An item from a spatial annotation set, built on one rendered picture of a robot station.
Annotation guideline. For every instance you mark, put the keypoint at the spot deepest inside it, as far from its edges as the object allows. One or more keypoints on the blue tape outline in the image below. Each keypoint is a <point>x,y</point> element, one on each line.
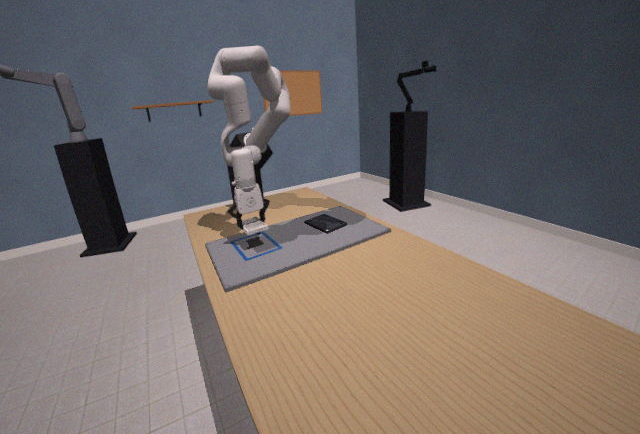
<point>244,257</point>

